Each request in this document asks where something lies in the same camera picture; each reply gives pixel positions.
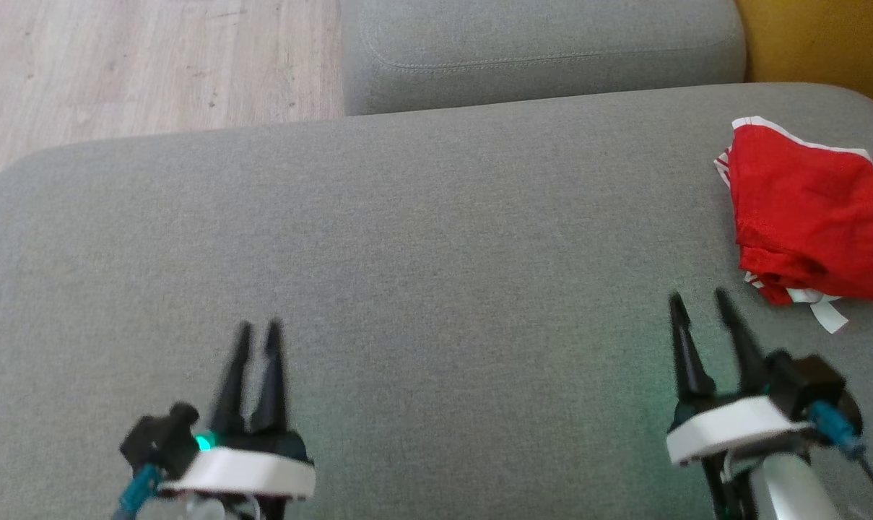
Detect grey and yellow sofa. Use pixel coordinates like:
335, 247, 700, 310
0, 82, 873, 520

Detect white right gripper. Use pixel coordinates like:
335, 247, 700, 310
666, 289, 813, 467

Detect yellow sofa backrest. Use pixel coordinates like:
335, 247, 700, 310
734, 0, 873, 120

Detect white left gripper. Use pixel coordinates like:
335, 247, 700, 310
158, 321, 317, 501

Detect red shorts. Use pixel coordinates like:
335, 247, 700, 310
714, 148, 873, 334

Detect grey sofa seat cushion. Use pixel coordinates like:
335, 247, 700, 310
341, 0, 747, 116

